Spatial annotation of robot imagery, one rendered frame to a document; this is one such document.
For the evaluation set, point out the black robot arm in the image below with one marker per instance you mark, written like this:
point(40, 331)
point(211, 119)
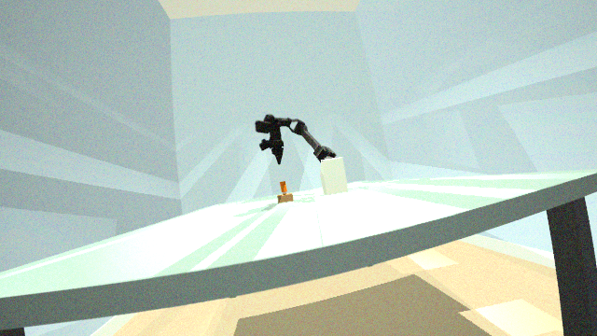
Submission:
point(271, 124)

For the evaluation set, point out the brown wooden block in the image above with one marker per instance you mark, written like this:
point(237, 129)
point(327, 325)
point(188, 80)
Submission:
point(285, 198)

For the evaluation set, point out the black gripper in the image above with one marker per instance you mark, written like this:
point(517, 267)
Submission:
point(277, 146)

